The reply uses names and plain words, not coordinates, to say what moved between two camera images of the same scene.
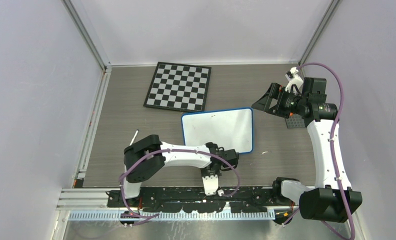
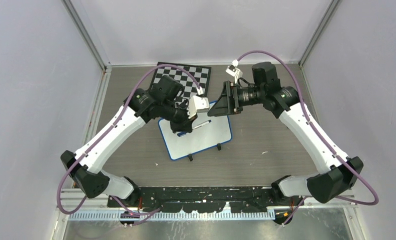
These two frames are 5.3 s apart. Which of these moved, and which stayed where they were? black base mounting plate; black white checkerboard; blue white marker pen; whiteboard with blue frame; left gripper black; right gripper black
Moved: left gripper black; blue white marker pen; right gripper black; whiteboard with blue frame
Stayed: black white checkerboard; black base mounting plate
